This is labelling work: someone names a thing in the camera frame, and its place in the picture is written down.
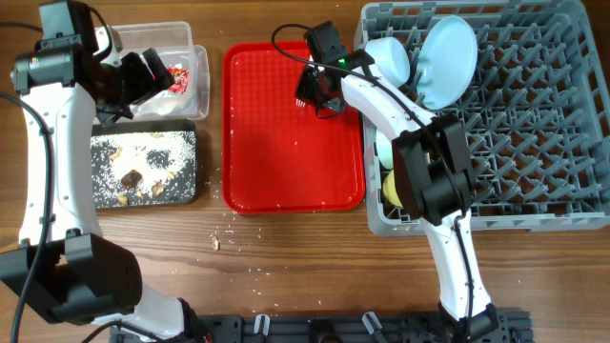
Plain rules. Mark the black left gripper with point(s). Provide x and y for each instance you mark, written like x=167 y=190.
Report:
x=144 y=80

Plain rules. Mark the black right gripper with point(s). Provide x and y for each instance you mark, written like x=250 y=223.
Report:
x=311 y=90

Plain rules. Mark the red snack wrapper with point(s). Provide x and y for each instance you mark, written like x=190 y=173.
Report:
x=181 y=79

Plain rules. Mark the white napkin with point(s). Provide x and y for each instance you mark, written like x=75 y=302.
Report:
x=163 y=104

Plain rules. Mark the light blue bowl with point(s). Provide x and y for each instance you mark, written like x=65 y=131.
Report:
x=391 y=58

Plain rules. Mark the green bowl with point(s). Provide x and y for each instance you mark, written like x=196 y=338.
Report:
x=384 y=151

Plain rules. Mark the rice and food waste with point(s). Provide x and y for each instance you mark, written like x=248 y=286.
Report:
x=143 y=167

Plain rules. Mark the yellow cup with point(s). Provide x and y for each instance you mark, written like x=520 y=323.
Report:
x=389 y=190

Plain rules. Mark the light blue plate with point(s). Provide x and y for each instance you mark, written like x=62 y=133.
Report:
x=447 y=62

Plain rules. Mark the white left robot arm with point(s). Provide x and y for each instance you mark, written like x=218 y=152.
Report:
x=63 y=267

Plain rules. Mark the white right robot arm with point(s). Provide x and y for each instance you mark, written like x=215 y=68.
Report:
x=432 y=174

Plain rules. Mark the black waste tray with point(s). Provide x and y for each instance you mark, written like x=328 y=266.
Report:
x=143 y=167

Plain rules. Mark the grey dishwasher rack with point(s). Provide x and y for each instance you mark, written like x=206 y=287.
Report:
x=536 y=114

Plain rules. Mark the clear plastic bin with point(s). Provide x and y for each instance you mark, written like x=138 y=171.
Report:
x=174 y=44

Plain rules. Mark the red serving tray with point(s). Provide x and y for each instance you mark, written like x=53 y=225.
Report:
x=277 y=156

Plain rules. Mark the food scrap on table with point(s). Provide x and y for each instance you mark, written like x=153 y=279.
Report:
x=216 y=243

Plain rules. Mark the black mounting rail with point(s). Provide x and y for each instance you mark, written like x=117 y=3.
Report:
x=414 y=327

